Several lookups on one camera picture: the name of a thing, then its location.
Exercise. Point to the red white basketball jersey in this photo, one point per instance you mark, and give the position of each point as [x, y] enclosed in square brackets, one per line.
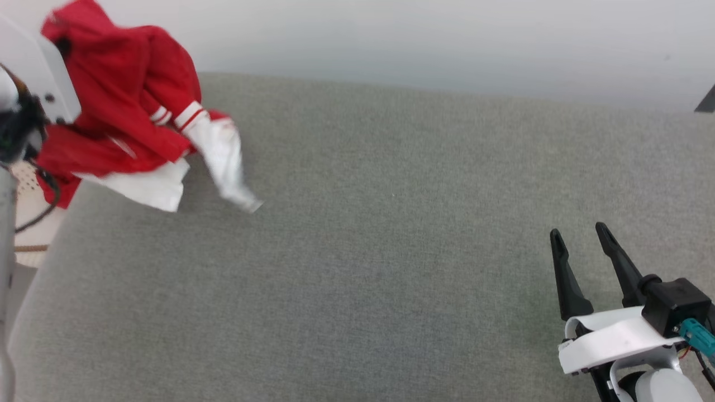
[111, 100]

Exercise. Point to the teal right camera connector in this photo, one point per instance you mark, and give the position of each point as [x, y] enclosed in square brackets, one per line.
[698, 335]

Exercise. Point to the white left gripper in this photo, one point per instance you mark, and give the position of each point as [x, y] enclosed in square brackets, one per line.
[42, 78]

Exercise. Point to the cream perforated laundry basket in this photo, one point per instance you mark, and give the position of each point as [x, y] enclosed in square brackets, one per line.
[31, 212]

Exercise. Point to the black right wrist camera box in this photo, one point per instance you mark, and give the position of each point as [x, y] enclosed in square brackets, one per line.
[673, 304]

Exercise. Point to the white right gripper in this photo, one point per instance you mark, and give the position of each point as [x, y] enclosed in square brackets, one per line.
[614, 335]

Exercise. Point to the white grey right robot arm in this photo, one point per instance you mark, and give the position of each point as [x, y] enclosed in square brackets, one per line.
[665, 388]

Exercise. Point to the grey fabric sofa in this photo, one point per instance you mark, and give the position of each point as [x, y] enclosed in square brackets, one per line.
[391, 251]

